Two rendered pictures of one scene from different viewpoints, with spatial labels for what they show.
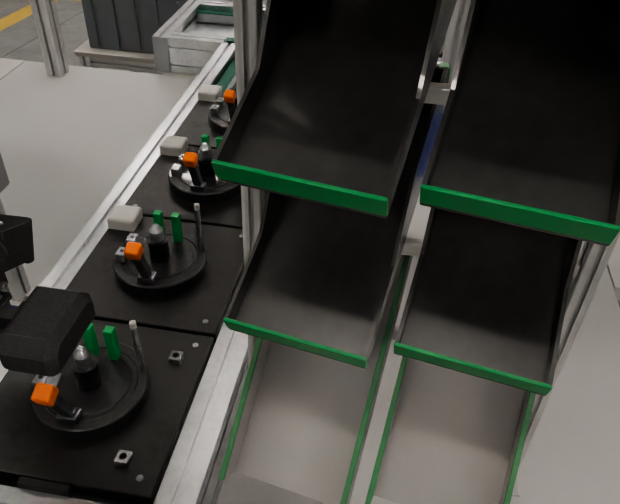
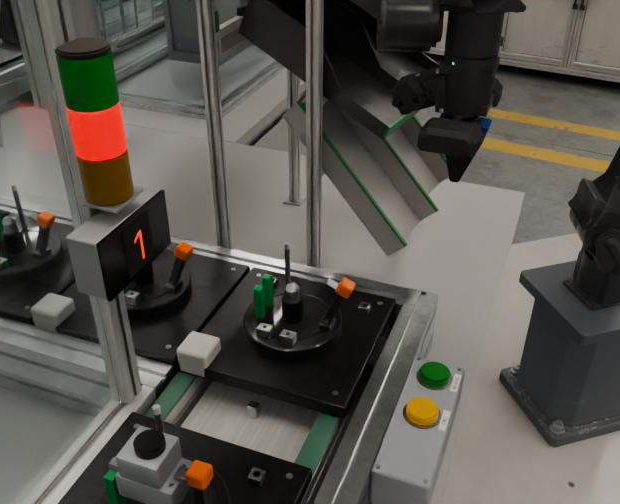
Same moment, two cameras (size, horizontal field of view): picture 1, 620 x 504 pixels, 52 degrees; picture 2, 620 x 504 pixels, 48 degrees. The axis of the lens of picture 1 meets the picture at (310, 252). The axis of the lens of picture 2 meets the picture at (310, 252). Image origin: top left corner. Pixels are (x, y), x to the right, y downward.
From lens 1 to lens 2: 1.04 m
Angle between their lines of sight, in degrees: 60
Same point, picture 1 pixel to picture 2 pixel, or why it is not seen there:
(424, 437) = not seen: hidden behind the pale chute
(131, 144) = not seen: outside the picture
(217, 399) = (313, 273)
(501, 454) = (412, 150)
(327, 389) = (369, 180)
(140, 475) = (378, 302)
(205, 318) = (229, 269)
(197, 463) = (367, 284)
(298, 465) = (397, 222)
